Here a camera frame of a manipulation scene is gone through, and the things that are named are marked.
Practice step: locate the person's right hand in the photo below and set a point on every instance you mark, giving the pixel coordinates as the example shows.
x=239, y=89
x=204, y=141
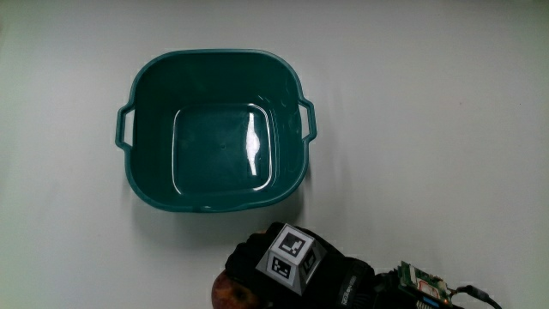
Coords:
x=330, y=279

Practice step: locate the red apple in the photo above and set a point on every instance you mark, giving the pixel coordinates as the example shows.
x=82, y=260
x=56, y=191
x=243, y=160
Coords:
x=229, y=296

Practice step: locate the white desk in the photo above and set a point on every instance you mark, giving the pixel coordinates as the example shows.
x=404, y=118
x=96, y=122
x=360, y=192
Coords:
x=429, y=107

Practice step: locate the green plastic basin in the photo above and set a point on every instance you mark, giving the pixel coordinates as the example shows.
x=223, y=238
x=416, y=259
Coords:
x=214, y=146

